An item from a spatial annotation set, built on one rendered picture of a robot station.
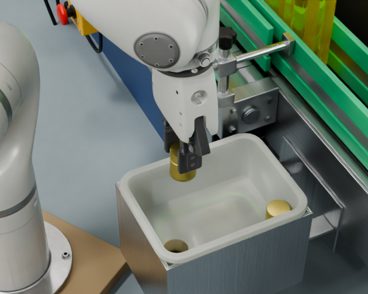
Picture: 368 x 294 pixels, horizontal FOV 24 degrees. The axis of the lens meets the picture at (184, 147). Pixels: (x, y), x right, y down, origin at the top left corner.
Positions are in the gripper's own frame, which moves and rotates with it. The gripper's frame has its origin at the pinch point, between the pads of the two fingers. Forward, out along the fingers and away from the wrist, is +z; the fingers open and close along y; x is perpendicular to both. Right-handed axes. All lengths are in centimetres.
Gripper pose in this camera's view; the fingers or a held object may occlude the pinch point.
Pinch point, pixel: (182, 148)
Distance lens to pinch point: 109.4
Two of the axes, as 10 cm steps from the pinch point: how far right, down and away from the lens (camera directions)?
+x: -9.1, 3.0, -2.9
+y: -4.2, -6.4, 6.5
